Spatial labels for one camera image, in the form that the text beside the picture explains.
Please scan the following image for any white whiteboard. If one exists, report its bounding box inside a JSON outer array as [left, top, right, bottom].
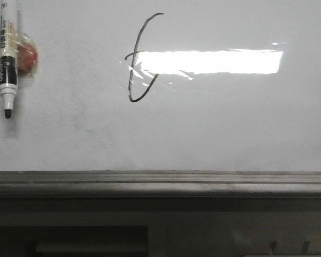
[[0, 1, 321, 171]]

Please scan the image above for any red magnet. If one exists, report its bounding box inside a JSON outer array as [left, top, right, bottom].
[[16, 33, 39, 78]]

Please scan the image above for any black and white whiteboard marker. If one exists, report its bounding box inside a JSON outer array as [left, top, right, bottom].
[[0, 0, 18, 119]]

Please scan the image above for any white slotted base stand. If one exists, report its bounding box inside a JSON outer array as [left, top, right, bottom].
[[0, 198, 321, 256]]

